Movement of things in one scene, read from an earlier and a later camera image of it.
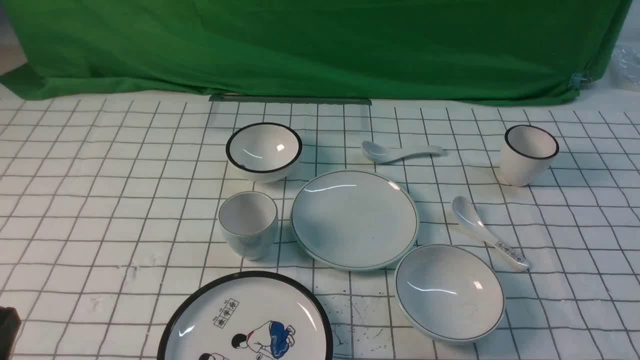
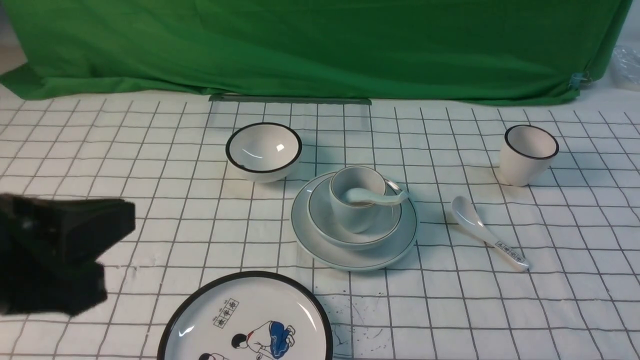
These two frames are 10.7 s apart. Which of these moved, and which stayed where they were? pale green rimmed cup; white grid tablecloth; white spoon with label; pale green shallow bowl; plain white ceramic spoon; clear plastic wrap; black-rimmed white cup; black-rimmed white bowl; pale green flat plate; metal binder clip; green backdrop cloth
Moved: plain white ceramic spoon; pale green shallow bowl; pale green rimmed cup
Stayed: black-rimmed white cup; green backdrop cloth; metal binder clip; clear plastic wrap; white spoon with label; white grid tablecloth; pale green flat plate; black-rimmed white bowl
